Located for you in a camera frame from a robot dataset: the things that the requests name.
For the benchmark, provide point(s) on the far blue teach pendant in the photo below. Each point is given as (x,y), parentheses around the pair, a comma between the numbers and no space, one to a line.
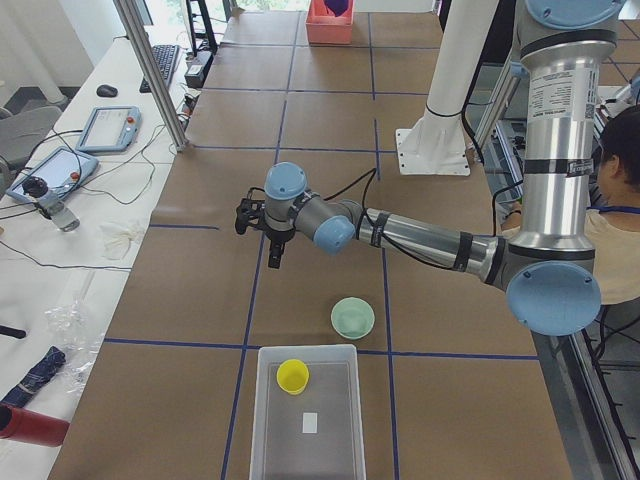
(110,130)

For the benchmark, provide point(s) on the clear water bottle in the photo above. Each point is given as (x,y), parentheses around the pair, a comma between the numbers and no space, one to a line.
(50,203)

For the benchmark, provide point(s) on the pink plastic tray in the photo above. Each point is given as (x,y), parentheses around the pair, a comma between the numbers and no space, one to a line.
(322,27)

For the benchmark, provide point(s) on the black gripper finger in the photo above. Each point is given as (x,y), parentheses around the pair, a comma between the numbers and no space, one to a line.
(274,259)

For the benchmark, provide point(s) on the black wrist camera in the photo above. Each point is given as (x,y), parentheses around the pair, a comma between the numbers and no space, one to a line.
(249,213)

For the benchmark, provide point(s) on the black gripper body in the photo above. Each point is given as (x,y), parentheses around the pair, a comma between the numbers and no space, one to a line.
(276,236)

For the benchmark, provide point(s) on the blue teach pendant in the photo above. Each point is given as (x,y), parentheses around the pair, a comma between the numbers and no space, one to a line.
(110,130)
(64,170)

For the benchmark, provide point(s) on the mint green bowl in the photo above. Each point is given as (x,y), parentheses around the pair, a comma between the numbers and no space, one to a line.
(352,318)

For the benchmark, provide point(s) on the black computer mouse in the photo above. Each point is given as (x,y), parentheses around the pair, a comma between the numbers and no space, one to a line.
(106,91)

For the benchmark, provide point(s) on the clear plastic storage box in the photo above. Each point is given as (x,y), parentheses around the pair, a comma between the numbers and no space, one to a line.
(316,434)

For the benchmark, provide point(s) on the crumpled white tissue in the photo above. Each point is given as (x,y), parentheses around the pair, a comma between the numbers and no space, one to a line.
(118,237)

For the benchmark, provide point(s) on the black computer box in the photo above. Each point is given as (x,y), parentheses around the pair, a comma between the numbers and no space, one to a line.
(198,68)

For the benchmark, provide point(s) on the folded blue umbrella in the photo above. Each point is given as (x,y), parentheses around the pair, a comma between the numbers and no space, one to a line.
(36,378)

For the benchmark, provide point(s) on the purple microfiber cloth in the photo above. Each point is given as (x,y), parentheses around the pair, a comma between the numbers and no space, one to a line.
(337,7)

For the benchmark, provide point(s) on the red water bottle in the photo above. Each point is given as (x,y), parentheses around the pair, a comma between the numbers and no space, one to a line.
(30,427)

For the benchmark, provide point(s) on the yellow plastic cup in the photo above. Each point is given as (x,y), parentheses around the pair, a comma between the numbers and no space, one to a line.
(292,376)

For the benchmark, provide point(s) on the aluminium frame post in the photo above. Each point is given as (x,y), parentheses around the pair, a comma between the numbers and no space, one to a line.
(135,31)

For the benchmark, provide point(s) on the crumpled clear plastic wrap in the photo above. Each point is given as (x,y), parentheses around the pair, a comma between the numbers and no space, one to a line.
(70,329)

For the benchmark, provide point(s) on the near blue teach pendant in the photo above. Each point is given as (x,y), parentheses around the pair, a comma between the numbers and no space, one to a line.
(64,170)

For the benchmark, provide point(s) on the seated person beige shirt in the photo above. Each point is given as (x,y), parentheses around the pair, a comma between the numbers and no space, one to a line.
(612,222)

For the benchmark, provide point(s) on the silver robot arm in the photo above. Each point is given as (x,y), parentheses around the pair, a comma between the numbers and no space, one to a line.
(546,269)

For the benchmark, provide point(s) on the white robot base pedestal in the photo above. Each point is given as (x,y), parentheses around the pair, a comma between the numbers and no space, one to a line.
(435,145)

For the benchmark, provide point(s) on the black keyboard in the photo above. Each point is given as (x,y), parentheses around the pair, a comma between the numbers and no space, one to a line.
(166,57)

